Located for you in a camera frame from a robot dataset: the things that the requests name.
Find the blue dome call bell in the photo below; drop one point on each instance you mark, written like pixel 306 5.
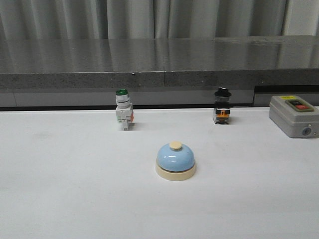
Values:
pixel 175 162

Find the dark grey stone counter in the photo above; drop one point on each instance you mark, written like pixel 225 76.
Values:
pixel 157 72

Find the grey push button box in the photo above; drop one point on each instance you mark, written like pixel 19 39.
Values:
pixel 294 116

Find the grey curtain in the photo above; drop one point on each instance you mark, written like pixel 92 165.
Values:
pixel 116 19

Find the green pushbutton switch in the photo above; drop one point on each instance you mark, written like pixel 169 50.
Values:
pixel 124 109

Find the black rotary selector switch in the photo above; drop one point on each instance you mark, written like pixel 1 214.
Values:
pixel 221 113

